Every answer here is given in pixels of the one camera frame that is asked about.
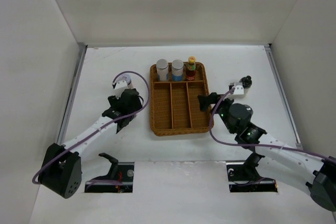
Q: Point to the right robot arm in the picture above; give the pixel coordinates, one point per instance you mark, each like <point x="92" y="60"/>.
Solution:
<point x="311" y="173"/>

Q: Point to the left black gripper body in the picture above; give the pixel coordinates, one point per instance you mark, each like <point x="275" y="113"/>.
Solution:
<point x="114" y="101"/>

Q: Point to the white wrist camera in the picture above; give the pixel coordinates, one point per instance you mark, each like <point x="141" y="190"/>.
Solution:
<point x="237" y="91"/>
<point x="119" y="87"/>

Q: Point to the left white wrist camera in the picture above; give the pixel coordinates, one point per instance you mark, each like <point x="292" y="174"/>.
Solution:
<point x="119" y="87"/>

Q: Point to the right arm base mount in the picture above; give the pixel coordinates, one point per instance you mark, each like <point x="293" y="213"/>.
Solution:
<point x="244" y="178"/>

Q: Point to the red sauce bottle yellow cap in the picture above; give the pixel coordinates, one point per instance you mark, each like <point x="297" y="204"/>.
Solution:
<point x="191" y="68"/>

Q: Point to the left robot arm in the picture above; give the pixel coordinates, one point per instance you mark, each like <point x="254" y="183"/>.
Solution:
<point x="61" y="170"/>

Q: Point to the brown wicker divided tray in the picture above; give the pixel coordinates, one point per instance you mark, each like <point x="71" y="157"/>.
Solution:
<point x="174" y="105"/>

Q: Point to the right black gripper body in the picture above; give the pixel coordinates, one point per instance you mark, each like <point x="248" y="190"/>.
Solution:
<point x="223" y="108"/>

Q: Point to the blue label spice jar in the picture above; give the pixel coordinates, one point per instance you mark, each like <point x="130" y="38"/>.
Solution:
<point x="177" y="70"/>

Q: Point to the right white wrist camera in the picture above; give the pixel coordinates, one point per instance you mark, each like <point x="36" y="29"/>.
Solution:
<point x="237" y="91"/>

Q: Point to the white bottle black cap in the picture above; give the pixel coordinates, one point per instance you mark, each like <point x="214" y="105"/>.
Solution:
<point x="246" y="83"/>

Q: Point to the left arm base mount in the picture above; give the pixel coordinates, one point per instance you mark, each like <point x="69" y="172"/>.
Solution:
<point x="118" y="179"/>

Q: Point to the purple label spice jar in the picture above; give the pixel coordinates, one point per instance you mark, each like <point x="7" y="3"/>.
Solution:
<point x="162" y="68"/>

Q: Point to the red label jar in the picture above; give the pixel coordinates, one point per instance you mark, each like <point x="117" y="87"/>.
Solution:
<point x="128" y="79"/>

